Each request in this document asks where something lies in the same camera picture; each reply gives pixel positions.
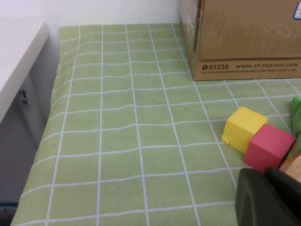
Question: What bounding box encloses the green cucumber chips bag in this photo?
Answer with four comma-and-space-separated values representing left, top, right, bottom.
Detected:
278, 95, 301, 183

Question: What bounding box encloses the white desk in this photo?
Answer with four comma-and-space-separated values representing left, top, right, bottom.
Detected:
0, 20, 61, 212

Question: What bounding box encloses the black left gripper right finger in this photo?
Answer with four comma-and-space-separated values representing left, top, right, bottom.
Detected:
264, 166, 301, 226

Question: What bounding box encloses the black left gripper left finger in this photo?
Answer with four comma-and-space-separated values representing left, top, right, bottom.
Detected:
236, 167, 291, 226

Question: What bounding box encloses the yellow foam cube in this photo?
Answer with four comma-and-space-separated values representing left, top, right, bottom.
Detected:
221, 105, 269, 155

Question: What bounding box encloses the white blue-bordered label sticker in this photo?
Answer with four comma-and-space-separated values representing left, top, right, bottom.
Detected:
292, 0, 301, 21

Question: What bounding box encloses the cardboard box with F2 print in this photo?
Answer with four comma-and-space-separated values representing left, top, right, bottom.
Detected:
180, 0, 301, 81

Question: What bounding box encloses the pink foam cube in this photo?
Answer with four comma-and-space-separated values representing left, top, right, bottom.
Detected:
243, 123, 296, 174

